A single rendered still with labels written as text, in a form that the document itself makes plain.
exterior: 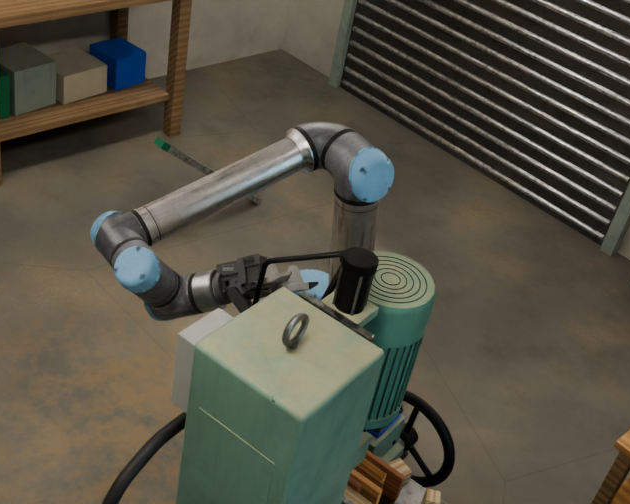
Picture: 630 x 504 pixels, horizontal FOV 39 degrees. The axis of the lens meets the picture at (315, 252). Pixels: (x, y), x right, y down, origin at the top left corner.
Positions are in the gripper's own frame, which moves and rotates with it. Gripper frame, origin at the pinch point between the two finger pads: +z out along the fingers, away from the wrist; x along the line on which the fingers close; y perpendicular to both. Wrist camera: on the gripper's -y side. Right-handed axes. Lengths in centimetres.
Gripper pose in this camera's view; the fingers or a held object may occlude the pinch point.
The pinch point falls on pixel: (306, 281)
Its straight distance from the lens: 184.9
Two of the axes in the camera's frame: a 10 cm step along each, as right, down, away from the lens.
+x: 3.7, 1.7, 9.1
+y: -1.2, -9.7, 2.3
